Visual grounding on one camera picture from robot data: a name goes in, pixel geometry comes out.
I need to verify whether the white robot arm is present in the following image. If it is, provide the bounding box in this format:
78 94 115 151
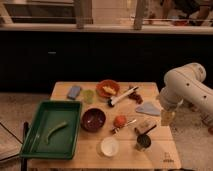
158 63 213 126

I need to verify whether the metal measuring cup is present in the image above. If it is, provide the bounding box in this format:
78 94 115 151
135 125 156 151

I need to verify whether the white round cup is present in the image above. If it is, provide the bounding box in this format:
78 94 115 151
97 136 119 157

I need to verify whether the green plastic cup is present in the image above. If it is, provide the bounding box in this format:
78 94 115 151
83 90 94 104

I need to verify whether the light blue cloth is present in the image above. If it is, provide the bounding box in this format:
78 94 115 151
135 102 161 116

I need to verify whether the dark red dried fruit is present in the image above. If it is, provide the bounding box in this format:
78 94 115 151
128 91 143 104

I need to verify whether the yellow food piece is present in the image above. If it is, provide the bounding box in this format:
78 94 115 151
102 86 116 95

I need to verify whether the orange bowl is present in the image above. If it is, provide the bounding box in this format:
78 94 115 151
96 79 120 98

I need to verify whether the dark maroon bowl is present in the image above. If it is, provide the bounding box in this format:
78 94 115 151
81 108 106 132

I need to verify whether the blue sponge block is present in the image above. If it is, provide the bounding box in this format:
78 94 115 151
67 85 81 100

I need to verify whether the green bean pod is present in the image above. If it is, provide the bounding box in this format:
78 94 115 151
45 121 68 144

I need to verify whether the green plastic tray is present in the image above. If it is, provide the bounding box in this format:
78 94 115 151
20 101 82 160

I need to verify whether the white black handled brush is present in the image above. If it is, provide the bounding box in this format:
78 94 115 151
108 86 138 107

